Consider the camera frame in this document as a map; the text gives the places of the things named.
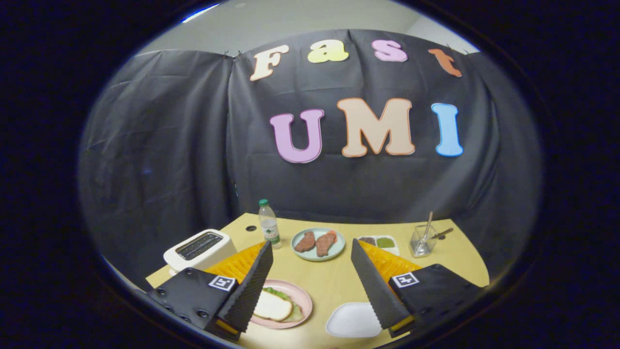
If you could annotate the white divided dish of beans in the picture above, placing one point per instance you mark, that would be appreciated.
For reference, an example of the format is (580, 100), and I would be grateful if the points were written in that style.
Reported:
(385, 242)

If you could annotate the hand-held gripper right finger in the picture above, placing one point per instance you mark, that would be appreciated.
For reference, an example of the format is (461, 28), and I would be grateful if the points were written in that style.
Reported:
(375, 291)

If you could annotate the small white plate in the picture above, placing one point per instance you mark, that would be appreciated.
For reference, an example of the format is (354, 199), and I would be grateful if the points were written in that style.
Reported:
(353, 321)

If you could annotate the brown crust bread slice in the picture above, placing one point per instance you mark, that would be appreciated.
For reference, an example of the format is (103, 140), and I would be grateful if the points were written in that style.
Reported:
(273, 306)

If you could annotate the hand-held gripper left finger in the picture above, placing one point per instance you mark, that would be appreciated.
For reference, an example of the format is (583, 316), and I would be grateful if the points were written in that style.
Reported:
(249, 295)

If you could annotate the green lettuce leaf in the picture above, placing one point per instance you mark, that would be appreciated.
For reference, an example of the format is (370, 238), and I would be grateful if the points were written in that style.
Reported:
(296, 312)

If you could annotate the black backdrop cloth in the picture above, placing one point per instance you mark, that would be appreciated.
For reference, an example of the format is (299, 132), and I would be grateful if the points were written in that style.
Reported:
(169, 145)

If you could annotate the cream white toaster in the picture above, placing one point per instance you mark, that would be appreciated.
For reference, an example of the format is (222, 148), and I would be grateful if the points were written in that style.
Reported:
(213, 256)

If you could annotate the clear water bottle green cap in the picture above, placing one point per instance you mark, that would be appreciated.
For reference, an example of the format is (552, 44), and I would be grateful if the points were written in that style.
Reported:
(270, 228)

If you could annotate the pink round plate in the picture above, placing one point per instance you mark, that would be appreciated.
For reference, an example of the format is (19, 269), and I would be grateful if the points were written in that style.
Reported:
(302, 295)

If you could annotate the light blue oval plate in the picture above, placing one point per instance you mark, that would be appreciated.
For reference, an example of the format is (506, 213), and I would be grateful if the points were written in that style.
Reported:
(339, 247)

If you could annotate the brown meat piece orange edge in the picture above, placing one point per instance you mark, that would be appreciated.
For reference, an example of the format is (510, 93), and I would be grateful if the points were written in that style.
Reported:
(326, 244)

